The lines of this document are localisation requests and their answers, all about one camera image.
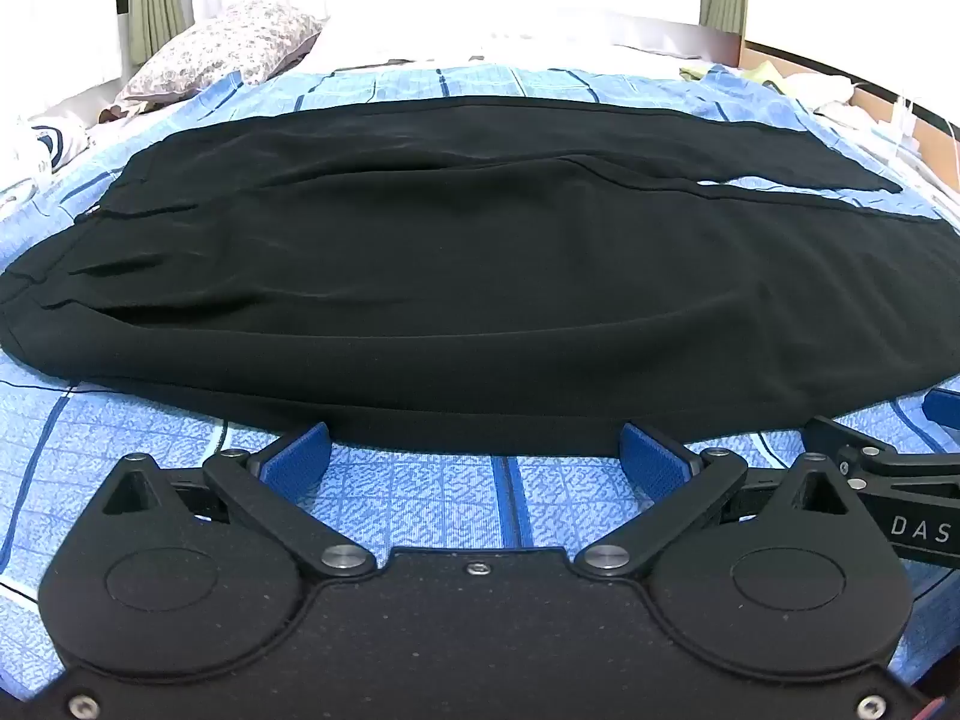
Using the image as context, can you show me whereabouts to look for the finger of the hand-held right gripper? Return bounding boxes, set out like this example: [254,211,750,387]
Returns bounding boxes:
[922,388,960,430]
[802,415,857,466]

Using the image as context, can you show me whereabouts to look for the navy striped white cloth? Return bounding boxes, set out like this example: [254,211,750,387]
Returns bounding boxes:
[26,118,92,167]

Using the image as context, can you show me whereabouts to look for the black pants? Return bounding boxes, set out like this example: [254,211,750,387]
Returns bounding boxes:
[0,94,960,460]

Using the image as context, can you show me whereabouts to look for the floral pillow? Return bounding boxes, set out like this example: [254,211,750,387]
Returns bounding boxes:
[114,1,325,104]

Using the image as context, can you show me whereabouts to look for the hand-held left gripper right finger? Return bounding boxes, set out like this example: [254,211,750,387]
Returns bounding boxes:
[573,420,863,583]

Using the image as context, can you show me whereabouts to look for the wooden bed frame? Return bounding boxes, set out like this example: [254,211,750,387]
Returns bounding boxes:
[739,37,960,196]

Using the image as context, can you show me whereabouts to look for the yellow-green cloth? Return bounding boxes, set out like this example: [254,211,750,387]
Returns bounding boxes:
[679,60,797,92]

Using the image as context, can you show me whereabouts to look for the white bed sheet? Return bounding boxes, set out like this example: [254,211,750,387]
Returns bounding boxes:
[480,31,745,85]

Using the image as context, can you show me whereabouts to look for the white pillow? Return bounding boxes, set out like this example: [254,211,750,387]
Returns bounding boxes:
[315,11,526,67]

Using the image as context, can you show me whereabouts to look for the blue checked blanket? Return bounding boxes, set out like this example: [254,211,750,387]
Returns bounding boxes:
[0,64,960,691]

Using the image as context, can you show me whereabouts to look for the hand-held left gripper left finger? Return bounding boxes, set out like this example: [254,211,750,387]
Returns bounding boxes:
[99,421,378,580]

